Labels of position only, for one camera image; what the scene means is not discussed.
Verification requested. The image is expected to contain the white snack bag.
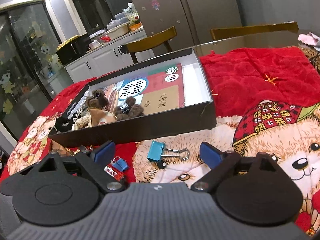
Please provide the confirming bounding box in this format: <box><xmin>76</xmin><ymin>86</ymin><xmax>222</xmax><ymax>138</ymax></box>
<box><xmin>123</xmin><ymin>2</ymin><xmax>140</xmax><ymax>23</ymax></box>

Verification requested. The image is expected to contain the large blue binder clip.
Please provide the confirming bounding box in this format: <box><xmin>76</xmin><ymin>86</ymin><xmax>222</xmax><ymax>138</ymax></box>
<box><xmin>147</xmin><ymin>140</ymin><xmax>190</xmax><ymax>170</ymax></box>

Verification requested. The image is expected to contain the small blue binder clip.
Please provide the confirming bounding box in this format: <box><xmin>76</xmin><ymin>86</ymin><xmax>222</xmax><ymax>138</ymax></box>
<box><xmin>111</xmin><ymin>157</ymin><xmax>129</xmax><ymax>172</ymax></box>

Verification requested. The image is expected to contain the black microwave oven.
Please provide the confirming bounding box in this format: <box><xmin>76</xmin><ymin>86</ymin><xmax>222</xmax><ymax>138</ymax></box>
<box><xmin>56</xmin><ymin>34</ymin><xmax>92</xmax><ymax>66</ymax></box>

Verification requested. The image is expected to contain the white mug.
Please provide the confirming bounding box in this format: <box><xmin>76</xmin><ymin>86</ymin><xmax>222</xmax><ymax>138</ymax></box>
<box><xmin>88</xmin><ymin>40</ymin><xmax>101</xmax><ymax>50</ymax></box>

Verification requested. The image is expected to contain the beige plastic basin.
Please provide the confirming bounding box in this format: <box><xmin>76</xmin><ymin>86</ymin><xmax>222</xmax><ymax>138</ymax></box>
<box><xmin>106</xmin><ymin>23</ymin><xmax>130</xmax><ymax>40</ymax></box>

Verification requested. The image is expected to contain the black scrunchie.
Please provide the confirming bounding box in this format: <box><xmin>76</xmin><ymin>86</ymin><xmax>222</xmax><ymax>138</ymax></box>
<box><xmin>54</xmin><ymin>116</ymin><xmax>73</xmax><ymax>133</ymax></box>

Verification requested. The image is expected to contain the red bear print blanket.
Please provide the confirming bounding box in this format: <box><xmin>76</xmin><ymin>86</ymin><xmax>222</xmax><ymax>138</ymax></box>
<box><xmin>1</xmin><ymin>47</ymin><xmax>319</xmax><ymax>239</ymax></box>

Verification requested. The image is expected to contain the wooden chair with black cap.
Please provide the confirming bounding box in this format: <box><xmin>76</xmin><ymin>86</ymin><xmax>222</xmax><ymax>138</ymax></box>
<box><xmin>120</xmin><ymin>26</ymin><xmax>177</xmax><ymax>64</ymax></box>

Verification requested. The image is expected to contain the white kitchen cabinet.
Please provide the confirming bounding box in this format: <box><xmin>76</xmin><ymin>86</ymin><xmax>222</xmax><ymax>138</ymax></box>
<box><xmin>64</xmin><ymin>26</ymin><xmax>155</xmax><ymax>84</ymax></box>

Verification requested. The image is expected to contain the dark glass sliding door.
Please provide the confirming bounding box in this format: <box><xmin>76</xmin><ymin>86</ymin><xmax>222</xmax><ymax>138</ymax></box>
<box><xmin>1</xmin><ymin>1</ymin><xmax>61</xmax><ymax>139</ymax></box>

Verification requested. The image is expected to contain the small red foil packet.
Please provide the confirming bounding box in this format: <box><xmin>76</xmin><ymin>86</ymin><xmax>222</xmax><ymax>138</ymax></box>
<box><xmin>104</xmin><ymin>164</ymin><xmax>125</xmax><ymax>181</ymax></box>

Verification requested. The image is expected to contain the black shallow cardboard box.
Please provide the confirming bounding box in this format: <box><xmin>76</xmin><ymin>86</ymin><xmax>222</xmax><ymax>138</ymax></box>
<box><xmin>49</xmin><ymin>48</ymin><xmax>216</xmax><ymax>147</ymax></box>

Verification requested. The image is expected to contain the brown paper snack packet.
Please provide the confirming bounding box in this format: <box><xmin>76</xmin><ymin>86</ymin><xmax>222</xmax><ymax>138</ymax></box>
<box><xmin>89</xmin><ymin>108</ymin><xmax>116</xmax><ymax>127</ymax></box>

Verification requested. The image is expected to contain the brown fuzzy scrunchie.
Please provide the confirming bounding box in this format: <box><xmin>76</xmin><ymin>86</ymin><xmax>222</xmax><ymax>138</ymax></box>
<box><xmin>86</xmin><ymin>89</ymin><xmax>109</xmax><ymax>109</ymax></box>
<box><xmin>113</xmin><ymin>96</ymin><xmax>144</xmax><ymax>121</ymax></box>

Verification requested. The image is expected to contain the silver double door refrigerator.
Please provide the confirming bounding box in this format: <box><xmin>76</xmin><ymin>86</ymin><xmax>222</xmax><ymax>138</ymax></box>
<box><xmin>132</xmin><ymin>0</ymin><xmax>242</xmax><ymax>50</ymax></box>

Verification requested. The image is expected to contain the Chinese history textbook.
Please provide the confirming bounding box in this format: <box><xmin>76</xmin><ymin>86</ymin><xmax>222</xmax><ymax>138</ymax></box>
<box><xmin>103</xmin><ymin>63</ymin><xmax>185</xmax><ymax>115</ymax></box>

